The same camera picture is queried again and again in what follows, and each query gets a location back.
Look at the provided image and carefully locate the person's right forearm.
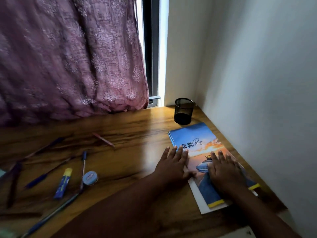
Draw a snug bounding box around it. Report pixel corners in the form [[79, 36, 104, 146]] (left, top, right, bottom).
[[222, 183, 301, 238]]

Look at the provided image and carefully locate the blue sunset cover book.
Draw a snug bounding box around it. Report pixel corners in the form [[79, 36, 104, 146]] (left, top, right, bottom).
[[168, 122, 261, 209]]

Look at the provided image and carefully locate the slim blue capped pen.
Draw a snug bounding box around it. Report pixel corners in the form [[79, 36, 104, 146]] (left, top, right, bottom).
[[23, 137, 65, 160]]

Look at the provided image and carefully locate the dark pen blue tip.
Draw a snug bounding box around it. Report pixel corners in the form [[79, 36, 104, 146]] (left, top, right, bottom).
[[7, 162, 22, 209]]

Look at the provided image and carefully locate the person's left forearm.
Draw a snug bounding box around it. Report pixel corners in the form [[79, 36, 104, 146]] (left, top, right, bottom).
[[52, 171, 174, 238]]

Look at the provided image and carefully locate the long blue pen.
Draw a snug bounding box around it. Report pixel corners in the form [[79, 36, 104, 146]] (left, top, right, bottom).
[[19, 192, 81, 238]]

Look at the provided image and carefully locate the blue grip pen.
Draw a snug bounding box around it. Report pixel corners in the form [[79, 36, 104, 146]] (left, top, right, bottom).
[[24, 157, 74, 189]]

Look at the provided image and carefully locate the person's right hand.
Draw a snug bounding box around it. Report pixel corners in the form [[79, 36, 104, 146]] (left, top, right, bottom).
[[207, 151, 248, 194]]

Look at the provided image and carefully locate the round blue tape tin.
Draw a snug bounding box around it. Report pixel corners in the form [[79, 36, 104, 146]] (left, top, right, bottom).
[[82, 171, 98, 186]]

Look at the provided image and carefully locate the purple patterned curtain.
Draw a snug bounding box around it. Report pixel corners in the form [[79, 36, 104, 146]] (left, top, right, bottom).
[[0, 0, 150, 127]]

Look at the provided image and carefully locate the black mesh pen holder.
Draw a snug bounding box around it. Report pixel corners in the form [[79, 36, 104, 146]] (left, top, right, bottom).
[[174, 98, 195, 126]]

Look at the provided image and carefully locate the blue glue stick yellow cap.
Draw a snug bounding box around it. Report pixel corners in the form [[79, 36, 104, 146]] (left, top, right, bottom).
[[53, 168, 73, 200]]

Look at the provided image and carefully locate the clear pen blue cap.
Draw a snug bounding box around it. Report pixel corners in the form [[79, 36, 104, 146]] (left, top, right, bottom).
[[79, 151, 88, 194]]

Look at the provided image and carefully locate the person's left hand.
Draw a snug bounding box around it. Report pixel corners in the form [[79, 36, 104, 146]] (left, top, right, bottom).
[[153, 145, 197, 187]]

